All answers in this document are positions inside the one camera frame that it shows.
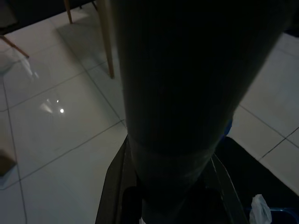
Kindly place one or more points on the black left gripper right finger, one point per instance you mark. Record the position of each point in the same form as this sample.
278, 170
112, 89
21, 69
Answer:
222, 200

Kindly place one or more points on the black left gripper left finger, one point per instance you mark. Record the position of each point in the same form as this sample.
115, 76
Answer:
116, 182

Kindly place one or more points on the blue plastic dustpan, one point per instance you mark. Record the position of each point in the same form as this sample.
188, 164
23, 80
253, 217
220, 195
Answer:
285, 217

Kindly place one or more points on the black floor mat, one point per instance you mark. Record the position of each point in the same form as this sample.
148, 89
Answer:
257, 168

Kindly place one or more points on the large crumpled white paper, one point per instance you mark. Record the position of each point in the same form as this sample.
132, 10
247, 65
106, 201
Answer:
259, 210

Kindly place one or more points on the wooden chair leg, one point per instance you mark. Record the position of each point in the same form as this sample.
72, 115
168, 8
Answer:
68, 11
16, 47
108, 46

